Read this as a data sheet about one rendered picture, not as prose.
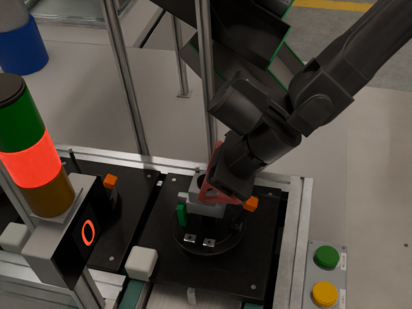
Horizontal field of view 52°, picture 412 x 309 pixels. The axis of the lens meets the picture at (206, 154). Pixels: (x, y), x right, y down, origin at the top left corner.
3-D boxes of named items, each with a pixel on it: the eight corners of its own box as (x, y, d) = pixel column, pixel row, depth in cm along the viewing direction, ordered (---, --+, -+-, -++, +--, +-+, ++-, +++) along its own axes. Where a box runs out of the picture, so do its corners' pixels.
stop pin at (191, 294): (198, 298, 73) (196, 288, 70) (196, 305, 72) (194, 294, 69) (190, 297, 73) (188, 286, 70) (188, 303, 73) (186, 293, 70)
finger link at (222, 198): (179, 200, 66) (212, 175, 60) (191, 167, 71) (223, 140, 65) (214, 221, 68) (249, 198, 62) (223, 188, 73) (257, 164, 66)
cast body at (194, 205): (227, 199, 74) (227, 173, 69) (222, 219, 71) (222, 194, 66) (182, 191, 76) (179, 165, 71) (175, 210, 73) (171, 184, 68)
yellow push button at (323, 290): (336, 289, 70) (338, 283, 69) (335, 311, 67) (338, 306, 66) (312, 284, 71) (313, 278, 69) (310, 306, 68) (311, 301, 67)
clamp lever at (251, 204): (242, 220, 76) (259, 198, 70) (240, 229, 74) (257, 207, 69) (224, 213, 75) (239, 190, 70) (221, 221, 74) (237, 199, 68)
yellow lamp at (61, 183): (83, 186, 48) (70, 157, 45) (62, 221, 45) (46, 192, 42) (44, 180, 49) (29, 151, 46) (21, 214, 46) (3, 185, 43)
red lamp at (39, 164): (70, 156, 45) (55, 121, 41) (46, 192, 41) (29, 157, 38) (29, 150, 46) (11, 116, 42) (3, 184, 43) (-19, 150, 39)
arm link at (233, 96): (339, 108, 50) (326, 86, 58) (268, 48, 48) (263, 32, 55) (273, 174, 55) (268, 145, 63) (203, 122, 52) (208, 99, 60)
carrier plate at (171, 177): (281, 194, 85) (281, 187, 83) (263, 306, 69) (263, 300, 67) (168, 178, 90) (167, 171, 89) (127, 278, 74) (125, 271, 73)
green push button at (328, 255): (338, 252, 75) (339, 246, 73) (337, 273, 72) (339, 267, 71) (315, 249, 76) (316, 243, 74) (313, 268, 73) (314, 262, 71)
